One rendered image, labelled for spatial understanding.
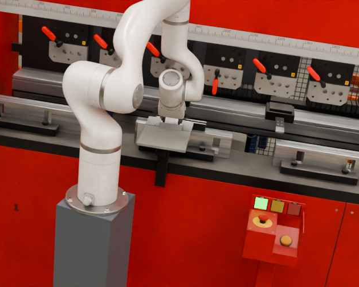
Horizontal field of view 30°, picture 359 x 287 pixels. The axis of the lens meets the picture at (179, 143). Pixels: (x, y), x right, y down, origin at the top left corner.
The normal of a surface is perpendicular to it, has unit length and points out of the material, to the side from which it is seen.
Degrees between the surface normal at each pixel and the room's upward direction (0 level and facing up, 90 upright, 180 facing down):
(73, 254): 90
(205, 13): 90
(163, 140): 0
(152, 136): 0
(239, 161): 0
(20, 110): 90
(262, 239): 90
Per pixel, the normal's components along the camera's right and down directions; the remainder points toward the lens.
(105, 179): 0.38, 0.43
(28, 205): -0.13, 0.41
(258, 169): 0.11, -0.90
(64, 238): -0.33, 0.37
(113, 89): -0.27, -0.02
